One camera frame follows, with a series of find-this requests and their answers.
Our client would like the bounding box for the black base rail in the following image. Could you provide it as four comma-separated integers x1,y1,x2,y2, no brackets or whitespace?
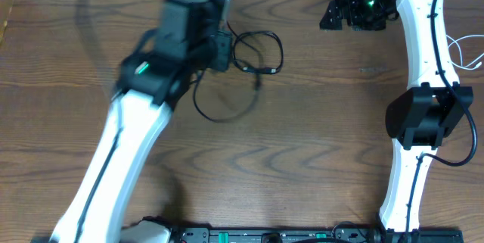
124,216,464,243

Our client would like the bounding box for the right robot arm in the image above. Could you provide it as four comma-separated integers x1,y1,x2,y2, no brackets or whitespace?
319,0,473,242

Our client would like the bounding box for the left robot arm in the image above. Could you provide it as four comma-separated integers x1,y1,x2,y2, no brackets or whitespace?
49,0,231,242

